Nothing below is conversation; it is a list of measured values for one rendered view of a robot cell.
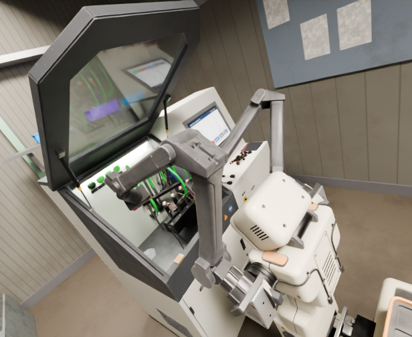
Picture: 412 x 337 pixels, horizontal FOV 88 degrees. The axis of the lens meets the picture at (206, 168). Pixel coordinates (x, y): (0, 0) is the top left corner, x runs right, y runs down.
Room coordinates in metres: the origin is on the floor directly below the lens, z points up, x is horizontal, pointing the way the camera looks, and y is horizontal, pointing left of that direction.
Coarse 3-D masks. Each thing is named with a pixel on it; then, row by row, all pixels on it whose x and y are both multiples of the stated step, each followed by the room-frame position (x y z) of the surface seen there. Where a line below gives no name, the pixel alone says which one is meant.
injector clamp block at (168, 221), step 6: (192, 198) 1.33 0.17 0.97; (186, 204) 1.28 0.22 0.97; (192, 204) 1.24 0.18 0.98; (186, 210) 1.20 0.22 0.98; (192, 210) 1.22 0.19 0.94; (174, 216) 1.19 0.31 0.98; (180, 216) 1.16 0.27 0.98; (186, 216) 1.18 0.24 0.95; (192, 216) 1.21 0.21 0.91; (168, 222) 1.15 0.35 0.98; (174, 222) 1.12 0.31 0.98; (180, 222) 1.13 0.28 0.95; (186, 222) 1.16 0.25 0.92; (192, 222) 1.19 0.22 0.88; (168, 228) 1.15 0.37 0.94; (174, 228) 1.10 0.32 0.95; (180, 228) 1.12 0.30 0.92; (192, 228) 1.19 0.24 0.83
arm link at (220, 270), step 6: (222, 258) 0.46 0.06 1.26; (216, 264) 0.44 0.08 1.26; (222, 264) 0.44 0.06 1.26; (228, 264) 0.44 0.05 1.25; (210, 270) 0.43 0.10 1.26; (216, 270) 0.42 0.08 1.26; (222, 270) 0.42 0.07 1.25; (228, 270) 0.42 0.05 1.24; (216, 276) 0.42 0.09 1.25; (222, 276) 0.41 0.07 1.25; (216, 282) 0.42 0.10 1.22
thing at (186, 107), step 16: (192, 96) 1.90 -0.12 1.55; (208, 96) 1.87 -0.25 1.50; (176, 112) 1.58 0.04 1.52; (192, 112) 1.67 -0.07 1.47; (224, 112) 1.90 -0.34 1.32; (160, 128) 1.53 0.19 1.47; (176, 128) 1.51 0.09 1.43; (240, 144) 1.83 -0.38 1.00; (256, 160) 1.53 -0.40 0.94; (256, 176) 1.48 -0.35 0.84; (240, 192) 1.29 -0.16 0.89
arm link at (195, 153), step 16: (192, 128) 0.48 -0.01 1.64; (176, 144) 0.42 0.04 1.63; (192, 144) 0.43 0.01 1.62; (208, 144) 0.43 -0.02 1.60; (176, 160) 0.43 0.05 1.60; (192, 160) 0.39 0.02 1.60; (208, 160) 0.39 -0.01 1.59; (224, 160) 0.41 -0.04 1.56; (192, 176) 0.41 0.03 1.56; (208, 176) 0.37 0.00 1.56; (208, 192) 0.40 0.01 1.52; (208, 208) 0.41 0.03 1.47; (208, 224) 0.42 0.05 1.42; (208, 240) 0.43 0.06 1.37; (208, 256) 0.43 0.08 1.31; (224, 256) 0.47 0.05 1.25; (192, 272) 0.46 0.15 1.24; (208, 272) 0.42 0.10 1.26
